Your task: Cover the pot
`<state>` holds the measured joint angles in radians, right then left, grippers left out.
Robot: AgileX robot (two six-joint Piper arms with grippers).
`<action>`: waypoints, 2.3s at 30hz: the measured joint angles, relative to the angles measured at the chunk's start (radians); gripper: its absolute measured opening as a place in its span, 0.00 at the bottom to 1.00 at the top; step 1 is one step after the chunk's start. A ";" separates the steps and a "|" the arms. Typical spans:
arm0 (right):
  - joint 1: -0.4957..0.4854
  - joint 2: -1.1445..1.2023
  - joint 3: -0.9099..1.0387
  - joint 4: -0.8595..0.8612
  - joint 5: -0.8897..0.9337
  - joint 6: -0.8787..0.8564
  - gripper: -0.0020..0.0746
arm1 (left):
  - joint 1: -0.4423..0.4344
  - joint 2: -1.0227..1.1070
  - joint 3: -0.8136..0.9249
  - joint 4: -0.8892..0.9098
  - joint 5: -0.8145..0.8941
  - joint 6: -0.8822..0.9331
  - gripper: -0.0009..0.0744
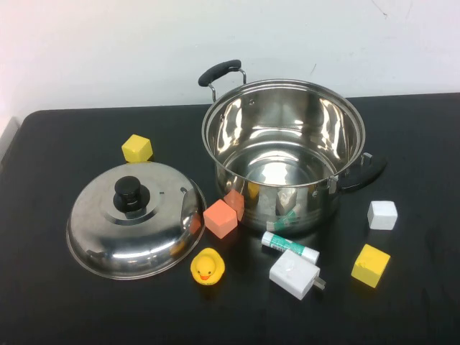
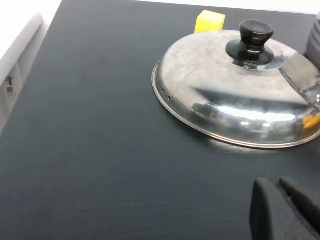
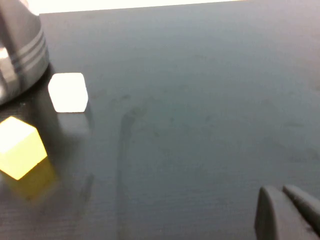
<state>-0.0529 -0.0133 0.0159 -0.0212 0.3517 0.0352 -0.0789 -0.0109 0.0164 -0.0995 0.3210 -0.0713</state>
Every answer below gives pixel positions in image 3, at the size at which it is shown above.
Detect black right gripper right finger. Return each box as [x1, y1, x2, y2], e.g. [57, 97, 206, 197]
[282, 184, 320, 238]

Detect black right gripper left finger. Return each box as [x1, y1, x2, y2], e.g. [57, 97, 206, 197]
[254, 186, 318, 240]

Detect white foam cube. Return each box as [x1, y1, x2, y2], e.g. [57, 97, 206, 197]
[47, 72, 89, 114]

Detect yellow cube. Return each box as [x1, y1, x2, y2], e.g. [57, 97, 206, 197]
[0, 116, 48, 181]

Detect stainless steel pot black handles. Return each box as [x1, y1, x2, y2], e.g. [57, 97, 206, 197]
[0, 0, 50, 106]

